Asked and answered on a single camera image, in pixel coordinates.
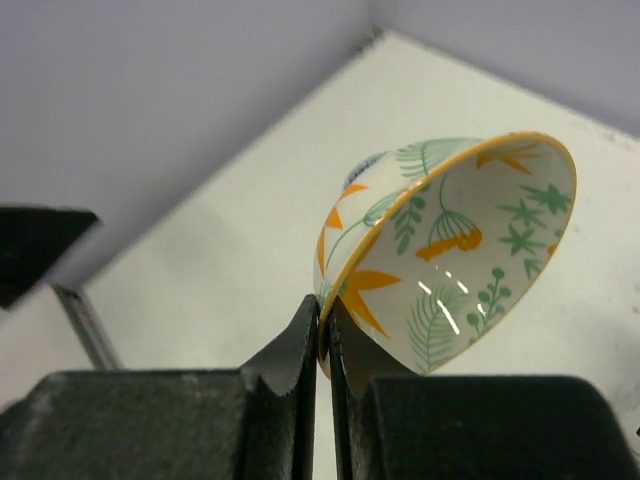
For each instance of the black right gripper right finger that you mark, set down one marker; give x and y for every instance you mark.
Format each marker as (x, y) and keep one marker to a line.
(391, 423)

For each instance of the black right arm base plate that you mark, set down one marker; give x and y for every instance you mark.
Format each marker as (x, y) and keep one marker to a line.
(33, 240)

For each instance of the cream bowl with star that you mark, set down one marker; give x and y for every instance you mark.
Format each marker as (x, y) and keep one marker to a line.
(429, 246)

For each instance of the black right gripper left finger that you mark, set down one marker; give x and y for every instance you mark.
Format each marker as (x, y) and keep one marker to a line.
(255, 421)

